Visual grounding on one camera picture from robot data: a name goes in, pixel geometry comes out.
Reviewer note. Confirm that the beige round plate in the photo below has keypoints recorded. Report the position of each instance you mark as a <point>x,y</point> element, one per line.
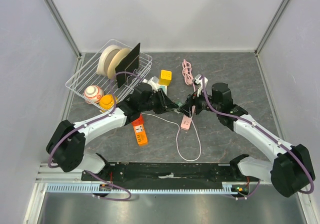
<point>120,55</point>

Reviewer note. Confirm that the orange power strip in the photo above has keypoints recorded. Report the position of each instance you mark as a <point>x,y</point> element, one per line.
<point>139,130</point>

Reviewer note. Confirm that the black square board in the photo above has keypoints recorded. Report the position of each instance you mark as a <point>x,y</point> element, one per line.
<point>127,65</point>

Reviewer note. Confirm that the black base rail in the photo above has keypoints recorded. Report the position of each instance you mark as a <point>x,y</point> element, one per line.
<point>171,175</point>

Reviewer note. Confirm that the pink power strip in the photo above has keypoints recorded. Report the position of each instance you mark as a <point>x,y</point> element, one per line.
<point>186,123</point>

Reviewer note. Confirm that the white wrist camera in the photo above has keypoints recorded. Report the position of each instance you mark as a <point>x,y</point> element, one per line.
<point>153,82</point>
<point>201,82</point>

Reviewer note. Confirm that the yellow cube plug adapter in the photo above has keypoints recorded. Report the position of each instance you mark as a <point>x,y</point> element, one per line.
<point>165,77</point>

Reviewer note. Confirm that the white orange striped ball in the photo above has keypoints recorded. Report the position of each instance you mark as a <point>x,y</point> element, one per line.
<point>93,94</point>

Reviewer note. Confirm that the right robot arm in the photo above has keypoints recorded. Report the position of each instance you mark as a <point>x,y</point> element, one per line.
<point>288,168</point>

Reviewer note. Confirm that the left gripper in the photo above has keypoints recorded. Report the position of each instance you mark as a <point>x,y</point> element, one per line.
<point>164,101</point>

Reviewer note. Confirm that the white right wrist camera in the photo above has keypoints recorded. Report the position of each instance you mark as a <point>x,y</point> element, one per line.
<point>201,82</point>

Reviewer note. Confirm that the slotted cable duct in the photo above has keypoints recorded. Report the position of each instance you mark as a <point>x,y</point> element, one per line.
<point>99,189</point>

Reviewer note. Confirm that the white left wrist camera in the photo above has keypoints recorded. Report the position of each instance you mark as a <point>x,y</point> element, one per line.
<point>153,82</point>

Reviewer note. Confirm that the white wire dish rack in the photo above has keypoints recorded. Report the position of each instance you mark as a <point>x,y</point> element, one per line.
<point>87,75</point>

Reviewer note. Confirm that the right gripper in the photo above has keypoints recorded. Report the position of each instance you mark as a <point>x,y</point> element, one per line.
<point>191,100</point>

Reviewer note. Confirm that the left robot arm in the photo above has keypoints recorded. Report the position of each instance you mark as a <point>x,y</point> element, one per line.
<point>66,147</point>

